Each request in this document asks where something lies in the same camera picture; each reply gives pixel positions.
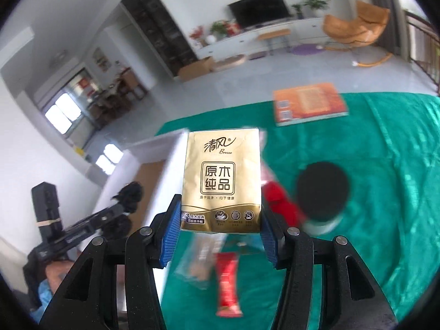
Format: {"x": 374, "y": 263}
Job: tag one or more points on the red flower plant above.
{"x": 197, "y": 37}

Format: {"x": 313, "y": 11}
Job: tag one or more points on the white TV cabinet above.
{"x": 302, "y": 31}

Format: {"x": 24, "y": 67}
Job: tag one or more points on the purple floor mat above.
{"x": 307, "y": 49}

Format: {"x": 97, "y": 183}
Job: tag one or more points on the dark tall bookshelf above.
{"x": 162, "y": 33}

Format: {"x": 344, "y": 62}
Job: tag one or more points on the gold tissue pack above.
{"x": 222, "y": 182}

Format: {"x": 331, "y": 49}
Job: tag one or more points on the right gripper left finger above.
{"x": 86, "y": 299}

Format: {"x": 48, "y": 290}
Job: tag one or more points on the pink cloth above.
{"x": 266, "y": 172}

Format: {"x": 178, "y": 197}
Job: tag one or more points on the cardboard box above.
{"x": 196, "y": 69}

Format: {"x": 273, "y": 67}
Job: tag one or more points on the green potted plant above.
{"x": 318, "y": 7}

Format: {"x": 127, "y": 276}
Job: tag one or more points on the black television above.
{"x": 250, "y": 13}

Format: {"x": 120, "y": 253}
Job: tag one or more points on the red snack packet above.
{"x": 226, "y": 273}

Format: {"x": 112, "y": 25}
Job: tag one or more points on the orange book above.
{"x": 308, "y": 104}

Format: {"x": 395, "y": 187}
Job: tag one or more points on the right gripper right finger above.
{"x": 351, "y": 298}

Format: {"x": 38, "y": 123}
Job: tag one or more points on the small wooden bench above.
{"x": 270, "y": 37}

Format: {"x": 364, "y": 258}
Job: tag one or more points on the clear jar black lid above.
{"x": 322, "y": 192}

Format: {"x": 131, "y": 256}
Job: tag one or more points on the white storage box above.
{"x": 158, "y": 165}

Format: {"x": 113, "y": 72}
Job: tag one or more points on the red yarn ball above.
{"x": 279, "y": 202}

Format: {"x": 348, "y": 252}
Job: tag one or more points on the orange lounge chair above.
{"x": 362, "y": 31}

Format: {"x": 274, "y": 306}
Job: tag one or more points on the green satin tablecloth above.
{"x": 351, "y": 241}

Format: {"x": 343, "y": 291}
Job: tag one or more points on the operator left hand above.
{"x": 56, "y": 272}

